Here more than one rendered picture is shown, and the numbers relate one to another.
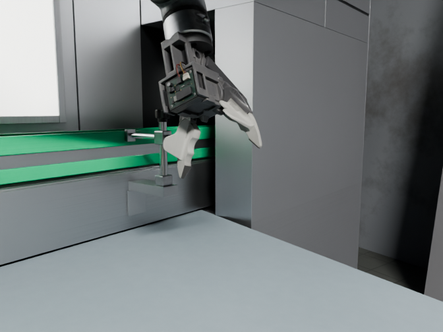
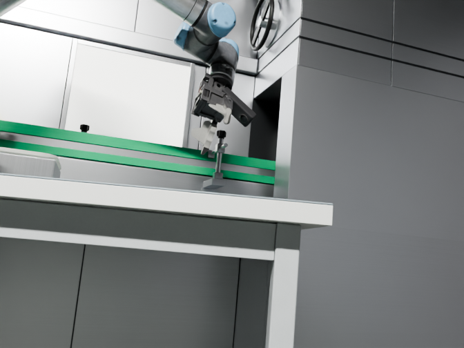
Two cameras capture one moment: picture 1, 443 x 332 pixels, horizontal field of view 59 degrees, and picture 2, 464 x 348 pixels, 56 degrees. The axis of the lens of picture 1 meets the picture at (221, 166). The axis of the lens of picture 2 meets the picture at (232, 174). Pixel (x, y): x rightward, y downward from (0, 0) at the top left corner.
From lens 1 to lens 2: 77 cm
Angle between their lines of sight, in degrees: 37
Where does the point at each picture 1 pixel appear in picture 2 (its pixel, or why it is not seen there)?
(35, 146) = (148, 148)
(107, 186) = (187, 180)
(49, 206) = (148, 181)
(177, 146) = (201, 135)
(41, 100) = (172, 137)
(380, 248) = not seen: outside the picture
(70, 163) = (167, 162)
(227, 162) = (279, 179)
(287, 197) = (335, 217)
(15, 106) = (156, 138)
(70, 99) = (193, 141)
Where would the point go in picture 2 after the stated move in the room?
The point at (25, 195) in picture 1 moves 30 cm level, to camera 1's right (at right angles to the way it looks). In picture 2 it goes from (135, 171) to (217, 170)
